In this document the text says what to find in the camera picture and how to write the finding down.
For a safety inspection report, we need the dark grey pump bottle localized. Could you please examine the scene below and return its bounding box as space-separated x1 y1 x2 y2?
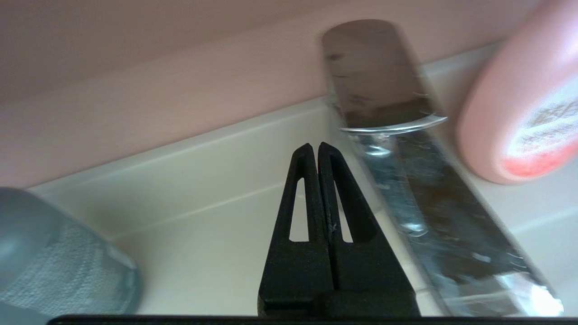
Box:
0 187 143 317

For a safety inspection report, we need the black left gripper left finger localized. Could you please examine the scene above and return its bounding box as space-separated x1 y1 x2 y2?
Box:
257 143 337 317

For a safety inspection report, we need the chrome faucet lever handle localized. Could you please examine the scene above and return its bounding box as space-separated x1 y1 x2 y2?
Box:
320 19 448 135

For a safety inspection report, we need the chrome faucet body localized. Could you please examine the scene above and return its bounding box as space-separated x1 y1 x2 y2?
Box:
343 121 565 317

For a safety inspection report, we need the pink hand soap pump bottle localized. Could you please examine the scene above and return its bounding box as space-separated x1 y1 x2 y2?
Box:
455 0 578 186

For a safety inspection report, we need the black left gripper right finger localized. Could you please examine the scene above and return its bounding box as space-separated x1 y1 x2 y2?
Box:
317 142 421 317

